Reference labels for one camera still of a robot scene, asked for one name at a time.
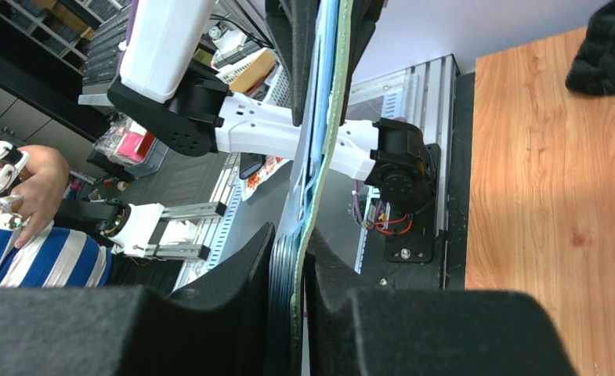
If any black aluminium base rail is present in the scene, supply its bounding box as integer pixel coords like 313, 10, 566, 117
172, 54, 477, 291

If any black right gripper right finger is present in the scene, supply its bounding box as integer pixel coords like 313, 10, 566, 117
305, 231, 576, 375

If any person's hand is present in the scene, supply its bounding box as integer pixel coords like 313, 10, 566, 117
13, 145, 70, 249

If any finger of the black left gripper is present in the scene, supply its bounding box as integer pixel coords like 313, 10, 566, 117
264, 0, 320, 127
340, 0, 385, 125

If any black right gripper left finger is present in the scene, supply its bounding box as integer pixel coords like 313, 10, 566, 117
0, 223, 275, 375

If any black cream floral blanket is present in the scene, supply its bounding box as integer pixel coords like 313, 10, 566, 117
565, 1, 615, 96

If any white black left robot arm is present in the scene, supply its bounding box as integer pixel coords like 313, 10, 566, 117
83, 1, 436, 215

